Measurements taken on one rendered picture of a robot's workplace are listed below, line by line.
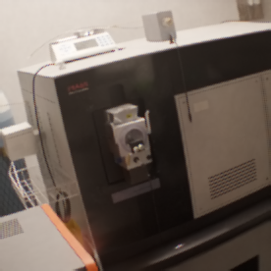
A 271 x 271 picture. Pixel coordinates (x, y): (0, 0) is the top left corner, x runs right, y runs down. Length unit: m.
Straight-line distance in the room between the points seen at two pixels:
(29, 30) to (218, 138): 1.31
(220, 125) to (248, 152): 0.19
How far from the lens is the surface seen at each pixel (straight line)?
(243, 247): 1.86
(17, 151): 1.74
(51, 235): 1.10
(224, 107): 1.70
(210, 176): 1.73
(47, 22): 2.60
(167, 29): 1.87
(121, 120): 1.44
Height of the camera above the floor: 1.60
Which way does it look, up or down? 15 degrees down
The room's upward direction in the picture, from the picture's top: 11 degrees counter-clockwise
